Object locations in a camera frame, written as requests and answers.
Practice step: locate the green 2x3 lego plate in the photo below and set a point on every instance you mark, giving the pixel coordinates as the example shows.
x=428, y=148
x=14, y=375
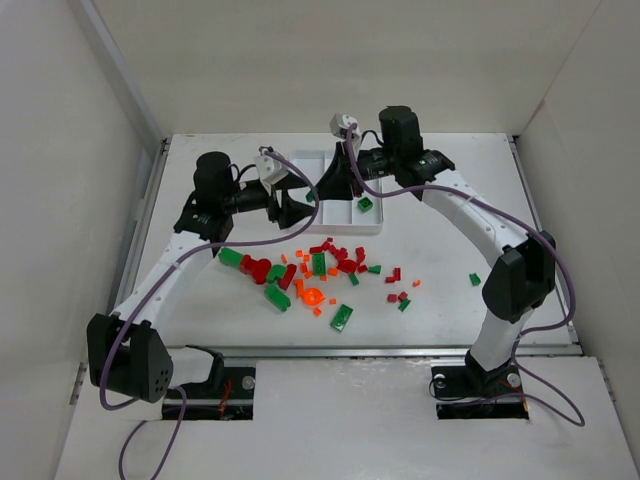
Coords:
x=319, y=264

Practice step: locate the orange round lego piece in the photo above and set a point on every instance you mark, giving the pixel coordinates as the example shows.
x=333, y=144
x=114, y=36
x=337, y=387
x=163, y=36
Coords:
x=310, y=296

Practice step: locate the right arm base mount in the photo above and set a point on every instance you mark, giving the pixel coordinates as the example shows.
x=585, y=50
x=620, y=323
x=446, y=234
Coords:
x=461, y=394

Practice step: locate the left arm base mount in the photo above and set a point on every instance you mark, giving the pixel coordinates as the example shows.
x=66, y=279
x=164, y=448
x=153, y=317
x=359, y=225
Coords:
x=233, y=400

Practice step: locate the green arch lego brick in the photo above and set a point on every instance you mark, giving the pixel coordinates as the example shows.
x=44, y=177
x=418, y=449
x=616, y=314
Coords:
x=277, y=298

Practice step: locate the dark red brick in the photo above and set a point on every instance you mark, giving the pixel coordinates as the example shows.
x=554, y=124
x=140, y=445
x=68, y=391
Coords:
x=289, y=274

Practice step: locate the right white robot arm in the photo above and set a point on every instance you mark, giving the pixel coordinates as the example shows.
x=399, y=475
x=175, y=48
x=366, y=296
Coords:
x=520, y=258

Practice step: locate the aluminium rail front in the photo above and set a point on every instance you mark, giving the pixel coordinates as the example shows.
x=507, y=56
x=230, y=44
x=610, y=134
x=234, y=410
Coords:
x=273, y=352

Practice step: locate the red round dome lego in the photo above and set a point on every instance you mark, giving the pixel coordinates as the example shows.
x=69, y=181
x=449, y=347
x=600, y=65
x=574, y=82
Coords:
x=347, y=266

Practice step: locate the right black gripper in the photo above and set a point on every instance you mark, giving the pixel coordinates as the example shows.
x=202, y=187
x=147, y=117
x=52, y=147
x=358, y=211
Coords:
x=348, y=170

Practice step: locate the green red long lego assembly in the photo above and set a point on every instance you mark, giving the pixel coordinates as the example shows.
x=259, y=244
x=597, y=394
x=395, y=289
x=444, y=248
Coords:
x=260, y=270

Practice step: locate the green square lego in tray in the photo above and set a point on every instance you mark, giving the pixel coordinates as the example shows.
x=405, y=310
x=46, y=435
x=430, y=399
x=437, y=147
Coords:
x=364, y=204

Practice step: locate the small green slope lego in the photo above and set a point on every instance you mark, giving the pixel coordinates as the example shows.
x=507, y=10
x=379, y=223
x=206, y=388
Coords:
x=404, y=304

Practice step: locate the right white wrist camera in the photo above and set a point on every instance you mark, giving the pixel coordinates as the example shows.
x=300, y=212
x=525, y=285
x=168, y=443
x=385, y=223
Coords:
x=343, y=126

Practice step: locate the white three-compartment tray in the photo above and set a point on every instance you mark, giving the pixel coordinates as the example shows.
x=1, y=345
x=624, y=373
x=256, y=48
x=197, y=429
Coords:
x=337, y=216

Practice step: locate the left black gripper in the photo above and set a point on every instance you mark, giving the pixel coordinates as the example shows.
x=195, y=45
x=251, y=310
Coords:
x=275, y=204

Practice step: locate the green flat plate lego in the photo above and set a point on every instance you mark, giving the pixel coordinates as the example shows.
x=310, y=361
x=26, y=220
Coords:
x=341, y=318

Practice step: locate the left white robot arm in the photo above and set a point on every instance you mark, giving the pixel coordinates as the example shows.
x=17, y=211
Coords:
x=125, y=349

